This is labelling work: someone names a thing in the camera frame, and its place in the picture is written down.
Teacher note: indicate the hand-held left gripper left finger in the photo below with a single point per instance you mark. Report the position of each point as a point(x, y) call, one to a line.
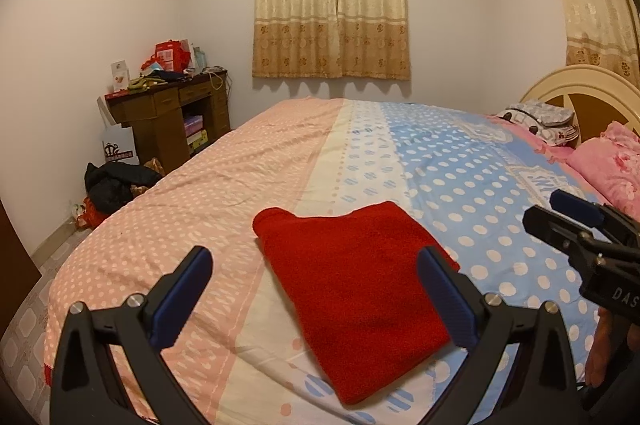
point(182, 300)

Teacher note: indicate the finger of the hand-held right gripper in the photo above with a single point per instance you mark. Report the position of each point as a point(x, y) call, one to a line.
point(555, 227)
point(577, 204)

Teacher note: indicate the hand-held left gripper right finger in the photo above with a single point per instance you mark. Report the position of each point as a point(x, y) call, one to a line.
point(450, 300)

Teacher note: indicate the red knitted sweater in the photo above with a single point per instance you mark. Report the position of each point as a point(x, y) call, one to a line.
point(360, 295)

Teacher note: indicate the person's right hand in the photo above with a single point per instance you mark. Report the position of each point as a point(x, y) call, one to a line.
point(607, 345)

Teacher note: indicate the pink floral pillow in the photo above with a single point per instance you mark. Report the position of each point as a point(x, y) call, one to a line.
point(610, 160)

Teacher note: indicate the white patterned pillow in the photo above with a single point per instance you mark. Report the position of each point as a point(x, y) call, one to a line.
point(557, 135)

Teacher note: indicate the grey patterned pillow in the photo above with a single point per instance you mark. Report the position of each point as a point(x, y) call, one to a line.
point(537, 112)

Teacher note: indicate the red plastic bag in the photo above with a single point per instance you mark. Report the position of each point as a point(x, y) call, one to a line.
point(92, 215)

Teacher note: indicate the cream bed headboard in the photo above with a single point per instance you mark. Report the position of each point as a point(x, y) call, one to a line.
point(575, 77)

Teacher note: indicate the black clothing pile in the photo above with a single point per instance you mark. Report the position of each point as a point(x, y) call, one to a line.
point(115, 185)

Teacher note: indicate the patterned bed sheet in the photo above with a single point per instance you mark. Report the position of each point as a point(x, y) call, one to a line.
point(250, 165)

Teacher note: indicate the yellow box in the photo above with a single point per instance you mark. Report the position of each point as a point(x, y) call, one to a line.
point(197, 141)

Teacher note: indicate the white printed paper bag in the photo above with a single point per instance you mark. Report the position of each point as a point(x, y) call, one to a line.
point(120, 150)

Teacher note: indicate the brown wooden desk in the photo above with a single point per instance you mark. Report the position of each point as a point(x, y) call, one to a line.
point(150, 130)

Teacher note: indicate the brown wooden door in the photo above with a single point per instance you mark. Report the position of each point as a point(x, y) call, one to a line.
point(15, 255)

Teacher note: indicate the pink box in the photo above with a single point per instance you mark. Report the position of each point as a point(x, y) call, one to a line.
point(193, 125)

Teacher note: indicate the yellow green cloth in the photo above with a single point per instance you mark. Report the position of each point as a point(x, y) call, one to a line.
point(145, 84)

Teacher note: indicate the dark blue cloth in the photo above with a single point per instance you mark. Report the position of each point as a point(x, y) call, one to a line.
point(170, 77)

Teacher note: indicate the white card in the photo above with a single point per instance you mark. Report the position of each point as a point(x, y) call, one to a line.
point(120, 75)

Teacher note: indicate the pale blue container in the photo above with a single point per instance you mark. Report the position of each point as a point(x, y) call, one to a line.
point(200, 60)

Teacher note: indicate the red gift bag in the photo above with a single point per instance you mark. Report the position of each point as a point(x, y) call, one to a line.
point(170, 57)

